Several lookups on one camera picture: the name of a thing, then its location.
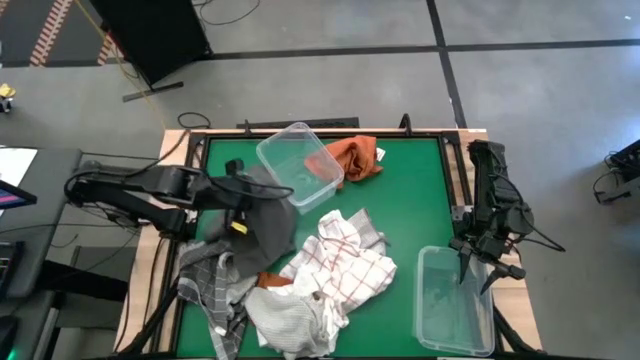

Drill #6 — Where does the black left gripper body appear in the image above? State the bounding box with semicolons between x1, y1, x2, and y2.
212;174;254;235

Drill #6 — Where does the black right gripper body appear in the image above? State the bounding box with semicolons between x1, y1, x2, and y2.
467;219;516;265

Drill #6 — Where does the dark grey towel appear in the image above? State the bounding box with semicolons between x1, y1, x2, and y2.
199;164;299;279

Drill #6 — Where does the clear long plastic container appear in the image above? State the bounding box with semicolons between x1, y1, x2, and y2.
412;244;496;358

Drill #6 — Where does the clear square plastic container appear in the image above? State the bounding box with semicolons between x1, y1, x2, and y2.
255;121;346;216

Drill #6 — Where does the grey plaid towel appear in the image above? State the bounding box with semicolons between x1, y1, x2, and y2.
175;238;259;360

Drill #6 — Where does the plain orange towel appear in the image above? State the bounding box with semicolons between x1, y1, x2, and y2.
255;271;295;290

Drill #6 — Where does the white red-checked towel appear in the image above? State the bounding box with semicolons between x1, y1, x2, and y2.
277;208;399;351

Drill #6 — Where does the orange towel with white tag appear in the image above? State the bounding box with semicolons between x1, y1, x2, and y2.
304;134;386;189

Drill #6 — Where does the white waffle towel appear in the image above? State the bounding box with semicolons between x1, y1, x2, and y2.
243;284;341;360

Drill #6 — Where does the green table mat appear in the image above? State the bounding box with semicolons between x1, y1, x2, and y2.
175;135;479;359

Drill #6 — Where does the black flat strip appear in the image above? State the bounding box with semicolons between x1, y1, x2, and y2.
236;116;361;130

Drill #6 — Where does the black board on stand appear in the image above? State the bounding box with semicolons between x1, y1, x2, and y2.
89;0;214;104

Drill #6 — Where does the grey desk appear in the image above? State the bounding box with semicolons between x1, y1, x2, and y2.
0;146;84;301

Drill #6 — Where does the white paper sheet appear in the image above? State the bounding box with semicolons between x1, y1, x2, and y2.
0;148;39;189

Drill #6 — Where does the computer monitor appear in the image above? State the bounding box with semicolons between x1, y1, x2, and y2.
0;178;39;211

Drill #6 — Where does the keyboard with coloured lights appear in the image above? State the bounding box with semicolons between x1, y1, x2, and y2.
0;240;26;301

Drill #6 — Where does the small yellow black device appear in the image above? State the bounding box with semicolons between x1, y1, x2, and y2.
0;82;17;114

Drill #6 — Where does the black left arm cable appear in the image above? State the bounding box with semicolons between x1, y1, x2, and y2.
207;172;296;202

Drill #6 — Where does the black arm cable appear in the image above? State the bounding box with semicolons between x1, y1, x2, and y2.
207;172;296;202
499;172;567;253

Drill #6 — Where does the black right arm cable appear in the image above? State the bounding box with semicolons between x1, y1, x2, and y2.
499;172;567;253

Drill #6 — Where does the black looped floor cable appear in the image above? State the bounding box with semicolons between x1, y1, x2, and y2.
176;111;213;131

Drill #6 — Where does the yellow floor cable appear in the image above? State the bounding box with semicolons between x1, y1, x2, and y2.
74;0;167;130

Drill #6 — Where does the black floor equipment with cables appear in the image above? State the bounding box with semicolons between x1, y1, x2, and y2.
592;138;640;205

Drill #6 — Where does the black curved floor cable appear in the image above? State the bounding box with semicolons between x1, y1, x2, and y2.
192;0;262;27

